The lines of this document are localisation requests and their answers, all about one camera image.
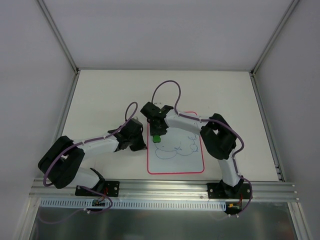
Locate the green whiteboard eraser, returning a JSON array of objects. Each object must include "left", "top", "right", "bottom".
[{"left": 152, "top": 135, "right": 161, "bottom": 143}]

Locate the pink framed whiteboard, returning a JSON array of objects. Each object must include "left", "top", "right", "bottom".
[{"left": 146, "top": 126, "right": 205, "bottom": 175}]

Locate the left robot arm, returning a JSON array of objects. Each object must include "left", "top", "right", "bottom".
[{"left": 38, "top": 118, "right": 147, "bottom": 196}]

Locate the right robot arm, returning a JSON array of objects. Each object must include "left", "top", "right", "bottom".
[{"left": 140, "top": 102, "right": 244, "bottom": 199}]

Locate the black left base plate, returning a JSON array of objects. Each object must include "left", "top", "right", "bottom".
[{"left": 75, "top": 179, "right": 120, "bottom": 197}]

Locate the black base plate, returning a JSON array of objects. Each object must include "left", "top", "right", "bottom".
[
  {"left": 75, "top": 179, "right": 120, "bottom": 197},
  {"left": 206, "top": 182, "right": 252, "bottom": 200}
]

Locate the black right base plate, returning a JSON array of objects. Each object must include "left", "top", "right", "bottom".
[{"left": 206, "top": 182, "right": 252, "bottom": 200}]

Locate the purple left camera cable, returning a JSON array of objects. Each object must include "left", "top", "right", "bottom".
[{"left": 42, "top": 101, "right": 138, "bottom": 215}]

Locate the aluminium mounting rail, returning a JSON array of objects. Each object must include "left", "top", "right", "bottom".
[{"left": 29, "top": 178, "right": 300, "bottom": 202}]

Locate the white slotted cable duct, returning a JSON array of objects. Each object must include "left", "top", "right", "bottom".
[{"left": 39, "top": 198, "right": 227, "bottom": 212}]

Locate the right aluminium frame post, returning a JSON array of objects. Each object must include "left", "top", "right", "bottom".
[{"left": 250, "top": 0, "right": 300, "bottom": 76}]

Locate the aluminium frame post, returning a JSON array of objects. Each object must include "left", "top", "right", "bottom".
[
  {"left": 250, "top": 0, "right": 300, "bottom": 76},
  {"left": 35, "top": 0, "right": 79, "bottom": 74}
]

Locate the left aluminium frame post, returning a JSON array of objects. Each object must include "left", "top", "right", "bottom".
[{"left": 35, "top": 0, "right": 79, "bottom": 74}]

